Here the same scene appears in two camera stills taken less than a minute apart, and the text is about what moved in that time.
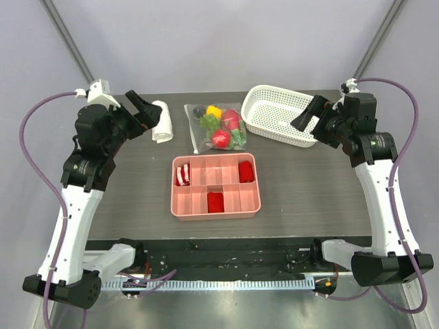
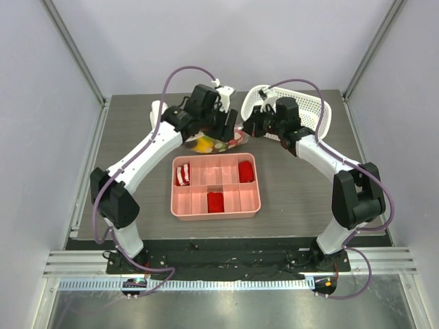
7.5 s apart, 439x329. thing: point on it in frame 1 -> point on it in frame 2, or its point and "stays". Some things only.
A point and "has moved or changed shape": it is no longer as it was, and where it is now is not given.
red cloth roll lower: (215, 202) stays
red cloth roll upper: (245, 172) stays
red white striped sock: (182, 175) stays
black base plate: (291, 258) stays
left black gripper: (148, 115) -> (224, 132)
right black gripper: (320, 121) -> (256, 123)
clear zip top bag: (217, 125) has moved or changed shape
